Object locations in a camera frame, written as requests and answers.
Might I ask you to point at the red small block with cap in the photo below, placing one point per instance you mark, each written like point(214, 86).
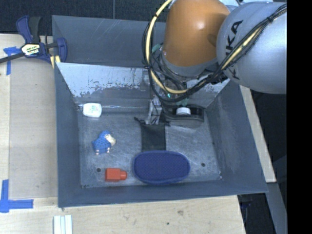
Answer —
point(113, 175)

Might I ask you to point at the white small bottle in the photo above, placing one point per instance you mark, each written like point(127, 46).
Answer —
point(92, 110)

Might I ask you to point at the grey metal bin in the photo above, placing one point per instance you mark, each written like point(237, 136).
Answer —
point(97, 45)

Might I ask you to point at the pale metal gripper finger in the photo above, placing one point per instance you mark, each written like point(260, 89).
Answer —
point(150, 114)
point(157, 116)

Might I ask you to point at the blue toy sheep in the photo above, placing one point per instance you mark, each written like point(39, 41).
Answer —
point(102, 144)

